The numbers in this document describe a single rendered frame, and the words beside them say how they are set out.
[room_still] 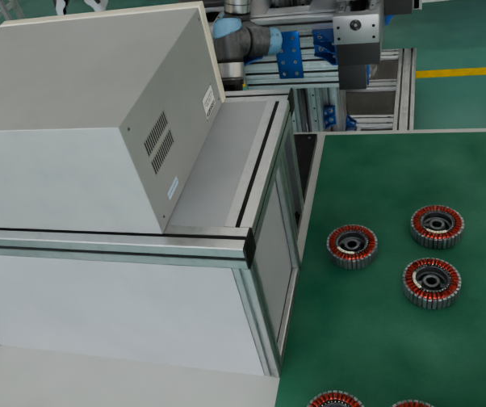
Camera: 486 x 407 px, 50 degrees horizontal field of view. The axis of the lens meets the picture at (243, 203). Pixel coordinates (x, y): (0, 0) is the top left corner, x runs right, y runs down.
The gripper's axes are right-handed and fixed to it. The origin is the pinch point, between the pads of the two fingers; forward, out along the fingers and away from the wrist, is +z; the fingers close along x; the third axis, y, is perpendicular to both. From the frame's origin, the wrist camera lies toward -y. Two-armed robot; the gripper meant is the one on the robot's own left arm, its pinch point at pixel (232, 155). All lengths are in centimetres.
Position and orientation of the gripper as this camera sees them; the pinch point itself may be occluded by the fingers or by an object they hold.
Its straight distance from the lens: 141.5
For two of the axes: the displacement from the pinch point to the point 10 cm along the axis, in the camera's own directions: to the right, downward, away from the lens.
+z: 0.5, 9.7, 2.3
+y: 2.8, -2.4, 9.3
